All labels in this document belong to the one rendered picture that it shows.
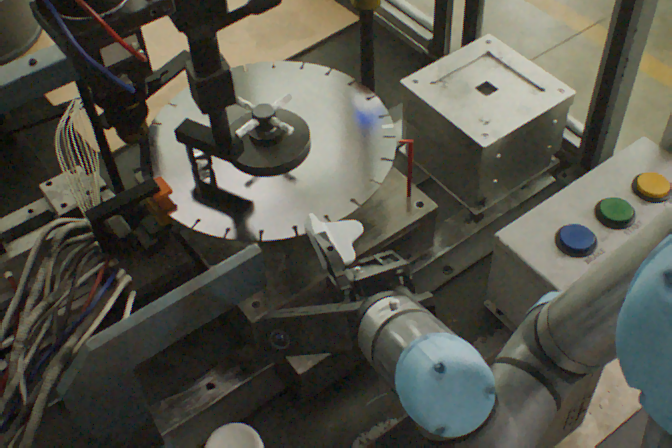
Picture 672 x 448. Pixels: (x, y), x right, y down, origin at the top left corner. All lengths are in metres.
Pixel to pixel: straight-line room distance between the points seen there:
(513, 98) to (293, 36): 0.52
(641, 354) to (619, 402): 1.54
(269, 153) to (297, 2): 0.66
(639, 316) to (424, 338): 0.31
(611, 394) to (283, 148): 1.17
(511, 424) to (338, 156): 0.43
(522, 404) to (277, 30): 0.99
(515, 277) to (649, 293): 0.63
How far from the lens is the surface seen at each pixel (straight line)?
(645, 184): 1.10
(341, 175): 1.00
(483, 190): 1.19
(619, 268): 0.67
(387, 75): 1.46
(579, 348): 0.75
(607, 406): 1.96
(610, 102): 1.17
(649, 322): 0.42
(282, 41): 1.54
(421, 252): 1.16
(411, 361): 0.69
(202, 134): 0.99
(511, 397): 0.77
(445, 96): 1.19
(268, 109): 1.02
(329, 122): 1.07
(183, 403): 1.06
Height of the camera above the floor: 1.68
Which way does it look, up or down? 48 degrees down
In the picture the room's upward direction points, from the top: 4 degrees counter-clockwise
